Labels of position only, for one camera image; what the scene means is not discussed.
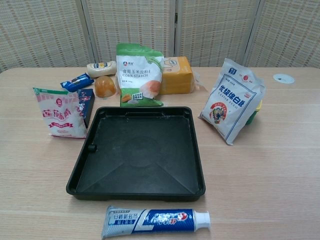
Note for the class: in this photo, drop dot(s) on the pink white powder bag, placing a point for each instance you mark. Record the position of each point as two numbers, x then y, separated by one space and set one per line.
60 115

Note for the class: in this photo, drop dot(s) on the black square plastic tray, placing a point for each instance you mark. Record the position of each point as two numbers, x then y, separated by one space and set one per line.
140 155

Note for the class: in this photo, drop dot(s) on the blue cookie packet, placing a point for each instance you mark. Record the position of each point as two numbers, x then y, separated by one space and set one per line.
77 82

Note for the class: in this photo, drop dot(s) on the orange yellow bagged block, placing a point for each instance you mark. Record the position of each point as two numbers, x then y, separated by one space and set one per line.
177 77

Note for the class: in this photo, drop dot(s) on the green white corn starch bag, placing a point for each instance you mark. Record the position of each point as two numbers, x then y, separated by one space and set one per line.
137 75

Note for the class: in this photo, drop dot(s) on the orange jelly cup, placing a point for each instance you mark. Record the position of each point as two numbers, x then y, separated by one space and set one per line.
105 87

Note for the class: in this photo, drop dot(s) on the white blue sugar bag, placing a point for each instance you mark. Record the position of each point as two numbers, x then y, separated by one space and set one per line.
230 105

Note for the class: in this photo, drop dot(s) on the dark blue floral box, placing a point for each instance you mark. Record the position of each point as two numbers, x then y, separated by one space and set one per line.
88 105

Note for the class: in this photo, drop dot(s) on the cream mayonnaise squeeze bottle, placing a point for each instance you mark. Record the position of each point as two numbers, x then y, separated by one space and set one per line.
100 68

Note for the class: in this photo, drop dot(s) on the yellow green plastic container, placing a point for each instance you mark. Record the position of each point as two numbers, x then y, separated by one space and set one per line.
255 112

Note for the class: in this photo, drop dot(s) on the blue white toothpaste tube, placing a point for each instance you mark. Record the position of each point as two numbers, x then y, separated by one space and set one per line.
155 220

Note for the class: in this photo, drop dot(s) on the white round table grommet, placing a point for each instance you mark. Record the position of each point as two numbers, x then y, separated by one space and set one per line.
283 78

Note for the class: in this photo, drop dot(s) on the beige woven folding screen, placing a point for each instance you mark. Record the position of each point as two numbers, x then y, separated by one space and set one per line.
45 30

